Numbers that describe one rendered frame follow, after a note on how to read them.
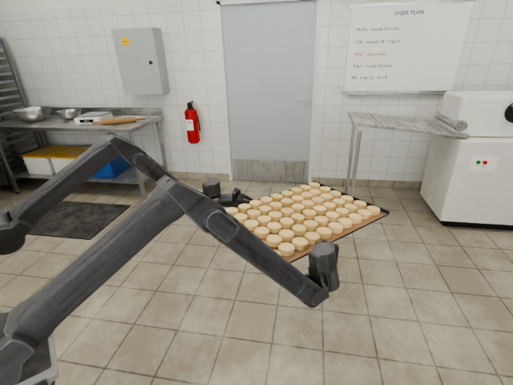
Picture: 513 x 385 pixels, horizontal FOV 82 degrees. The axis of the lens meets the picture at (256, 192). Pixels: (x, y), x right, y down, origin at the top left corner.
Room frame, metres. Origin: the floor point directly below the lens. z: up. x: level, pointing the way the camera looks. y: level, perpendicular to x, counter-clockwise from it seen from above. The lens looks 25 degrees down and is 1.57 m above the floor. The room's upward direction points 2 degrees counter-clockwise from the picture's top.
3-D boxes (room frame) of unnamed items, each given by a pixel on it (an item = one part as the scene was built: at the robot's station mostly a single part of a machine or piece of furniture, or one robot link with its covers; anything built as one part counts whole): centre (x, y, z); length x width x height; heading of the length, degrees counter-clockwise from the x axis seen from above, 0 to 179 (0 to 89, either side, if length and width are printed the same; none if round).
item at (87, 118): (3.58, 1.89, 0.92); 0.32 x 0.30 x 0.09; 176
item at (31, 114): (3.75, 2.71, 0.95); 0.39 x 0.39 x 0.14
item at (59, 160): (3.69, 2.31, 0.36); 0.46 x 0.38 x 0.26; 169
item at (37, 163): (3.77, 2.70, 0.36); 0.46 x 0.38 x 0.26; 167
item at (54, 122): (3.66, 2.16, 0.49); 1.90 x 0.72 x 0.98; 79
